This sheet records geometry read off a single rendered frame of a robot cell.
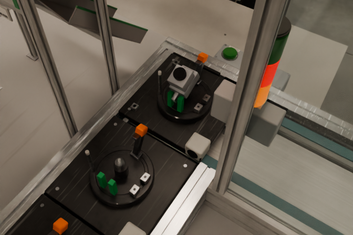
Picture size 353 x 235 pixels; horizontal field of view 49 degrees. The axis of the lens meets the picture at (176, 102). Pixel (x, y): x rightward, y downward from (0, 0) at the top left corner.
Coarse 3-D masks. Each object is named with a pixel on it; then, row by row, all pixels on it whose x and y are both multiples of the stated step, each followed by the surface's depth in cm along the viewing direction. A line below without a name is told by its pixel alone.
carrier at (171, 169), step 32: (128, 128) 93; (96, 160) 85; (128, 160) 85; (160, 160) 88; (64, 192) 83; (96, 192) 81; (128, 192) 81; (160, 192) 83; (96, 224) 79; (128, 224) 77
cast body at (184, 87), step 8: (176, 72) 86; (184, 72) 86; (192, 72) 87; (168, 80) 88; (176, 80) 87; (184, 80) 86; (192, 80) 89; (176, 88) 90; (184, 88) 87; (192, 88) 91; (176, 96) 90; (184, 96) 90
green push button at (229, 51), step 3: (225, 48) 109; (228, 48) 109; (231, 48) 109; (225, 51) 108; (228, 51) 108; (231, 51) 108; (234, 51) 108; (225, 54) 108; (228, 54) 108; (231, 54) 108; (234, 54) 108; (225, 57) 108; (228, 57) 107; (231, 57) 107; (234, 57) 108
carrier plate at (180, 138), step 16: (192, 64) 105; (208, 80) 102; (144, 96) 99; (128, 112) 95; (144, 112) 96; (160, 112) 96; (160, 128) 93; (176, 128) 93; (192, 128) 93; (208, 128) 93; (176, 144) 90
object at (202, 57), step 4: (200, 56) 93; (204, 56) 93; (196, 60) 94; (200, 60) 94; (204, 60) 94; (196, 64) 93; (200, 64) 93; (196, 68) 96; (200, 68) 95; (200, 72) 96; (200, 76) 98
